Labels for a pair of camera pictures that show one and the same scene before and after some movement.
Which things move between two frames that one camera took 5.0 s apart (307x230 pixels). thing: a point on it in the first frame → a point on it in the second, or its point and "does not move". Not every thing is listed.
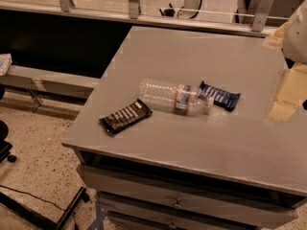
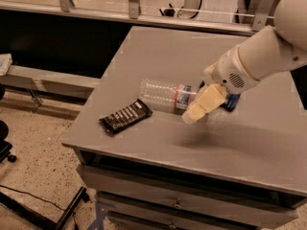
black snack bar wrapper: [125, 117] does not move
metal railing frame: [260, 27] does not move
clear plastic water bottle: [183, 99] does not move
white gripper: [295, 37] → [229, 70]
